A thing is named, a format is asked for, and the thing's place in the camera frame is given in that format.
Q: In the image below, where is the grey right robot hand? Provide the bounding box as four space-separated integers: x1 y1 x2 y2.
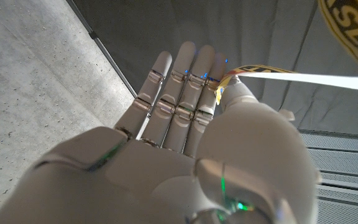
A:
0 41 321 224

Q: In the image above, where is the black backdrop stand pole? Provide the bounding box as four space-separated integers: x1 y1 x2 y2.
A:
65 0 138 98

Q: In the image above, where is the yellow new driver bumper sticker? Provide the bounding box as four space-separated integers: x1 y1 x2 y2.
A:
215 0 358 106

